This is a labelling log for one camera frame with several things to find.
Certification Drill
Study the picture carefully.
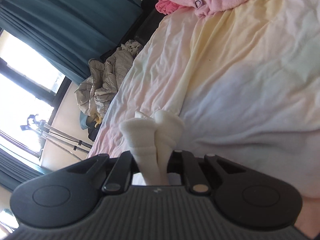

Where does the cream white zip hoodie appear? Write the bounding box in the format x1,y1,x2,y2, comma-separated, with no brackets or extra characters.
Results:
119,110,184,186

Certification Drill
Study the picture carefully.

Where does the silver garment steamer stand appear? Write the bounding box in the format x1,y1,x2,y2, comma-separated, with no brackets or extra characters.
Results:
20,114,92,161

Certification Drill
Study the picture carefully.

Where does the teal curtain left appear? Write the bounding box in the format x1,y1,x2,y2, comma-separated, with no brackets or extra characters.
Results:
1,149,51,192

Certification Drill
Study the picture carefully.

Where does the teal curtain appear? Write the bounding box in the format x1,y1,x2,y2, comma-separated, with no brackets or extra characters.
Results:
1,149,51,192
1,0,142,84

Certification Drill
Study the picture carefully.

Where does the teal cloth under jacket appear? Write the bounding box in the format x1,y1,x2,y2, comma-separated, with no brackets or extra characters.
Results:
79,111,91,130

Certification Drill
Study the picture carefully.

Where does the beige crumpled quilted jacket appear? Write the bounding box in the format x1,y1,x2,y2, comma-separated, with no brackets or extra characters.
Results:
75,40,143,124

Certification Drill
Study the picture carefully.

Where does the dark framed window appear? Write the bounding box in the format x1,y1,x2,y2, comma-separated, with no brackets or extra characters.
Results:
1,29,71,164

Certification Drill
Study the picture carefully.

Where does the pastel rainbow bed sheet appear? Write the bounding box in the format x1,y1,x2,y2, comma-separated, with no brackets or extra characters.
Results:
89,0,319,237

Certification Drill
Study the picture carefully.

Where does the teal curtain right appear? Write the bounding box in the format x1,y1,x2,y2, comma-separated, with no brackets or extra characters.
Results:
1,0,142,84

